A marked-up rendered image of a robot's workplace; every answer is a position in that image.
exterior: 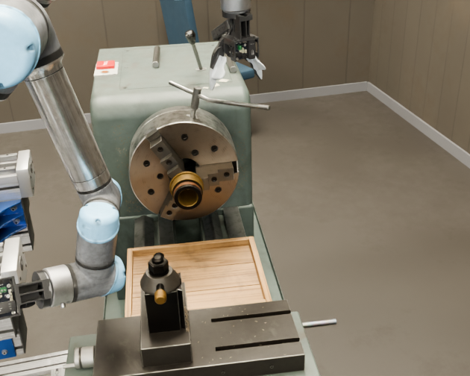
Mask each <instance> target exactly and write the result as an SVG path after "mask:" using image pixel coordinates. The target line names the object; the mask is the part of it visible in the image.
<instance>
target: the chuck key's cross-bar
mask: <svg viewBox="0 0 470 376"><path fill-rule="evenodd" d="M169 84H170V85H172V86H174V87H176V88H178V89H180V90H183V91H184V92H186V93H189V94H191V95H192V93H193V90H190V89H188V88H186V87H184V86H181V85H180V84H177V83H175V82H173V81H169ZM198 98H200V99H202V100H204V101H206V102H209V103H214V104H226V105H232V106H238V107H250V108H255V109H261V110H270V106H269V105H264V104H252V103H245V102H239V101H227V100H221V99H214V98H208V97H206V96H204V95H202V94H199V95H198Z"/></svg>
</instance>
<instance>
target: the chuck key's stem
mask: <svg viewBox="0 0 470 376"><path fill-rule="evenodd" d="M199 94H201V88H200V87H194V88H193V93H192V100H191V105H190V108H191V113H190V116H189V117H192V118H195V112H196V110H197V109H198V104H199V100H200V99H199V98H198V95H199Z"/></svg>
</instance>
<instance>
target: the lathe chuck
mask: <svg viewBox="0 0 470 376"><path fill-rule="evenodd" d="M190 113H191V110H175V111H171V112H168V113H163V114H161V115H159V116H157V117H155V118H153V119H152V120H150V121H149V122H147V123H146V124H145V125H144V126H143V127H142V128H141V129H140V131H139V132H138V133H137V135H136V136H135V138H134V141H133V142H132V145H131V150H130V155H129V171H128V174H129V181H130V184H131V188H132V190H133V192H134V195H135V196H136V197H137V199H138V200H139V201H140V203H141V204H142V205H143V206H144V207H146V208H147V209H148V210H150V211H151V212H152V213H155V214H158V213H159V211H160V208H161V207H162V205H163V202H164V200H165V198H166V196H167V194H168V192H169V185H170V182H171V178H170V177H169V176H168V175H167V171H166V170H165V168H164V167H163V166H162V165H161V164H160V159H159V158H158V157H157V156H156V154H155V153H154V152H153V151H152V150H151V149H150V142H149V141H148V139H147V137H146V135H147V134H148V133H149V132H151V131H152V130H154V129H155V128H157V130H158V131H159V132H160V134H161V135H162V136H163V138H164V139H165V140H166V141H167V143H168V144H170V146H171V147H172V148H173V149H174V150H175V152H176V153H177V154H178V156H179V157H180V158H181V159H191V160H194V161H195V162H196V163H197V164H198V165H199V166H200V165H207V164H213V163H225V162H231V161H236V166H237V172H236V173H234V180H231V181H220V182H219V185H217V186H211V187H210V189H209V190H203V196H202V200H201V203H200V204H199V205H198V206H197V207H196V208H194V209H191V210H184V209H181V210H180V212H177V213H176V215H175V217H174V220H192V219H198V218H201V217H204V216H207V215H209V214H211V213H213V212H214V211H216V210H218V209H219V208H220V207H221V206H222V205H223V204H224V203H225V202H226V201H227V200H228V199H229V198H230V197H231V195H232V194H233V192H234V190H235V188H236V185H237V182H238V179H239V171H238V157H237V154H236V150H235V148H234V143H233V141H232V139H231V136H230V135H229V133H228V132H227V131H226V129H225V128H224V127H223V126H222V125H221V124H220V123H219V122H217V121H216V120H215V119H214V118H212V117H210V116H208V115H206V114H203V113H199V112H197V111H196V112H195V115H196V116H197V117H198V118H197V119H191V118H189V117H187V115H190Z"/></svg>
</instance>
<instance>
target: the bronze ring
mask: <svg viewBox="0 0 470 376"><path fill-rule="evenodd" d="M169 189H170V193H171V194H172V197H173V199H174V201H175V203H176V205H177V206H178V207H179V208H181V209H184V210H191V209H194V208H196V207H197V206H198V205H199V204H200V203H201V200H202V196H203V190H204V184H203V180H202V179H201V178H200V176H198V175H197V174H196V173H194V172H181V173H178V174H177V175H176V176H174V177H173V179H172V180H171V182H170V185H169ZM186 189H187V190H186Z"/></svg>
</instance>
